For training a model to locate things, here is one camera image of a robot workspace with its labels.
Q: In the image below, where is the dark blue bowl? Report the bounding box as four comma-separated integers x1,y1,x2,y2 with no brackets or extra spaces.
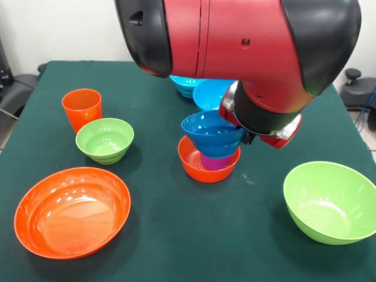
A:
180,110,246,158

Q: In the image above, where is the small orange bowl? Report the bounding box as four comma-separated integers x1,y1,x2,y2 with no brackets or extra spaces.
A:
177,135,241,183

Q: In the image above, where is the large orange bowl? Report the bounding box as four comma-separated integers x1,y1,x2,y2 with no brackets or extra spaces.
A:
14,166,132,260

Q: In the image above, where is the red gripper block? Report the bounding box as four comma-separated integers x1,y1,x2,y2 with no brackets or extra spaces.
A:
219,80,303,150

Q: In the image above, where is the large blue bowl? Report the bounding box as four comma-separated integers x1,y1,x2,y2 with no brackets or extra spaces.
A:
192,79,236,112

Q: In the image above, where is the small green bowl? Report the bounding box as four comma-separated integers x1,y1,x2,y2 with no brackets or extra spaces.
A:
75,117,135,165

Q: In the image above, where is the grey pedestal leg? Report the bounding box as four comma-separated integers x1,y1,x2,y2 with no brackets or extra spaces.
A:
340,68,376,109
0,73,41,118

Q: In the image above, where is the orange cup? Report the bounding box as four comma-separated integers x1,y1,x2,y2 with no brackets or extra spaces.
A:
61,88,103,135

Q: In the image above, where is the small turquoise bowl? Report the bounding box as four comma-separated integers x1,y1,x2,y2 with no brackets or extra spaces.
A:
170,75,206,98

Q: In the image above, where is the large green bowl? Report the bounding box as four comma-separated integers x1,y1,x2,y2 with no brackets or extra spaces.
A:
283,160,376,246

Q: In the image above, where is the dark green tablecloth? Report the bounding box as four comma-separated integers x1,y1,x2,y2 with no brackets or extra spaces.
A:
0,60,376,282

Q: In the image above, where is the purple cup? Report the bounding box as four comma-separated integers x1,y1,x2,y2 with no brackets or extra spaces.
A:
200,155,233,172

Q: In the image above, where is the blue cable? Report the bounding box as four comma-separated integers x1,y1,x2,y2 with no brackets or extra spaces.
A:
355,88,376,132

